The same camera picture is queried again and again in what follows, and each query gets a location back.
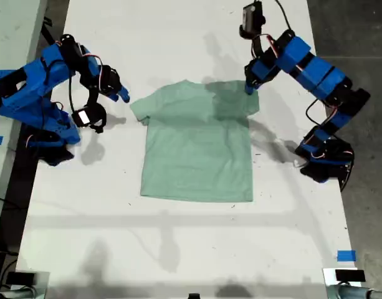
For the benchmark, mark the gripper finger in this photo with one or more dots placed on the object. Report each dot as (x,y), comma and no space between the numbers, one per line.
(256,84)
(125,95)
(249,89)
(115,96)

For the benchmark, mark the grey clamp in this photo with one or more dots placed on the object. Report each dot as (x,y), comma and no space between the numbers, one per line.
(349,292)

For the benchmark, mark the pale green T-shirt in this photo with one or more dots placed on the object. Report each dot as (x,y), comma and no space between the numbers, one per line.
(197,155)

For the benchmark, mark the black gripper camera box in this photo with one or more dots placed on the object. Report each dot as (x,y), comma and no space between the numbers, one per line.
(252,17)
(89,118)

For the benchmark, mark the pale grey side table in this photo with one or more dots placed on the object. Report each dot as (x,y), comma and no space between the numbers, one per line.
(10,31)

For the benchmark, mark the small black object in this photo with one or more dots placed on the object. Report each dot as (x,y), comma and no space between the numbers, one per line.
(193,296)

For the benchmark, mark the black camera stalk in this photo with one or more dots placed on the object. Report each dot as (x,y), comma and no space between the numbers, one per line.
(92,98)
(257,46)

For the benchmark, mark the small black box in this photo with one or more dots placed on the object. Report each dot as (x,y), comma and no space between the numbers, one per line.
(21,278)
(349,275)

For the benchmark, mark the black metal frame bar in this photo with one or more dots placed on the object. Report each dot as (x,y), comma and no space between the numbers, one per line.
(50,31)

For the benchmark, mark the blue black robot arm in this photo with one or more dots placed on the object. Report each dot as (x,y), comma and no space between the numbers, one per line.
(31,84)
(318,74)

